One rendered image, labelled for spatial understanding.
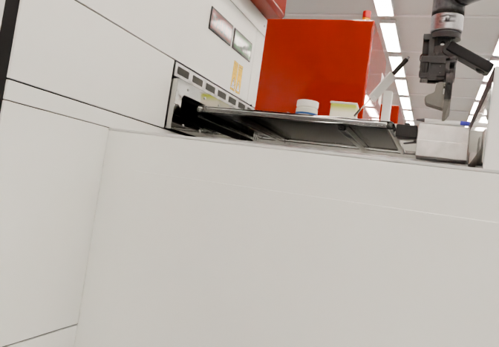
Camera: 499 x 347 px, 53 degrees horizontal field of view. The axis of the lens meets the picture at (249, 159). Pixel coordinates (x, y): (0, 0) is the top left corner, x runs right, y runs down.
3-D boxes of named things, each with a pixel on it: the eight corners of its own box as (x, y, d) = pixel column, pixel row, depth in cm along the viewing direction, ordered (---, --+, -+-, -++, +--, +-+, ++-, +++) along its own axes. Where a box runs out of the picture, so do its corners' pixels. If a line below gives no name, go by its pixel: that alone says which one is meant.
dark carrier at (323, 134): (203, 111, 97) (204, 108, 97) (261, 137, 129) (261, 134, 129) (385, 127, 85) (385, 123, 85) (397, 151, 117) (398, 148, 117)
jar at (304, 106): (290, 128, 157) (294, 98, 157) (296, 131, 163) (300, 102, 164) (312, 129, 154) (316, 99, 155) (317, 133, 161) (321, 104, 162)
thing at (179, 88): (162, 127, 92) (171, 76, 93) (245, 154, 133) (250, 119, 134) (171, 128, 92) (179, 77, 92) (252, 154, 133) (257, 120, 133)
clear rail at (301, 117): (194, 111, 95) (196, 104, 96) (197, 113, 97) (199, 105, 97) (393, 129, 82) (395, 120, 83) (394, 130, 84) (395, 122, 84)
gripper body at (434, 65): (419, 85, 127) (424, 39, 127) (455, 87, 124) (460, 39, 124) (418, 79, 120) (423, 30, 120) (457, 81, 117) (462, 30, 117)
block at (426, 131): (416, 139, 84) (419, 122, 84) (417, 142, 87) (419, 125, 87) (468, 144, 81) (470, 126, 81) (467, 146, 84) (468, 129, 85)
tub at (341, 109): (327, 124, 138) (330, 99, 139) (330, 128, 145) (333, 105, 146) (354, 126, 136) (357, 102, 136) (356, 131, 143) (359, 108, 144)
